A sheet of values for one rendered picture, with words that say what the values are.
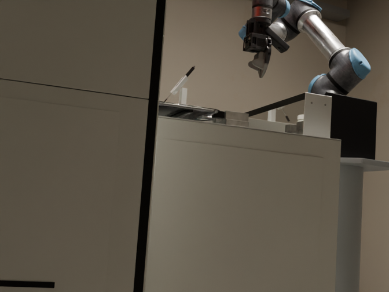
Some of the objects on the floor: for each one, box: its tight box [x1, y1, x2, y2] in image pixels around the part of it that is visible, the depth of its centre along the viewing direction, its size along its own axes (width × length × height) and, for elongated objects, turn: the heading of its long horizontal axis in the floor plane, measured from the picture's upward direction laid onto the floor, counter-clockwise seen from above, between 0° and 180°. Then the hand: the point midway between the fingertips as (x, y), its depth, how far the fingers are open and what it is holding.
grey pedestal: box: [335, 158, 389, 292], centre depth 241 cm, size 51×44×82 cm
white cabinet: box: [144, 117, 341, 292], centre depth 215 cm, size 64×96×82 cm
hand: (263, 75), depth 230 cm, fingers closed
